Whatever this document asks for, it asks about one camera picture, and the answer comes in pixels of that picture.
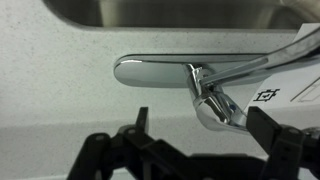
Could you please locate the chrome tap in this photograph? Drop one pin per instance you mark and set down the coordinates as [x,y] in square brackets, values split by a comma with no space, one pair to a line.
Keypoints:
[153,71]

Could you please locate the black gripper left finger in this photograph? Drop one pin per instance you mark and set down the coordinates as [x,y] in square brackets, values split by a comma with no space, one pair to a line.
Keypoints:
[110,156]

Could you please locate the stainless steel sink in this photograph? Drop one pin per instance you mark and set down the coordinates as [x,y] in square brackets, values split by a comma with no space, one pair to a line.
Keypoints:
[183,13]

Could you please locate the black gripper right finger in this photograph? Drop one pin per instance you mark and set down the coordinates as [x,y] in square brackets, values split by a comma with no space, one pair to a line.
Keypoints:
[290,153]

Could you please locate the white printed paper sheet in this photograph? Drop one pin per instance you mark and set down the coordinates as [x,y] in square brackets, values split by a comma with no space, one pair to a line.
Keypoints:
[293,93]

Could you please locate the grey counter backsplash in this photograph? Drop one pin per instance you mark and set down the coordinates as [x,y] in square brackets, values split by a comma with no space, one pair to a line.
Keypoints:
[40,150]

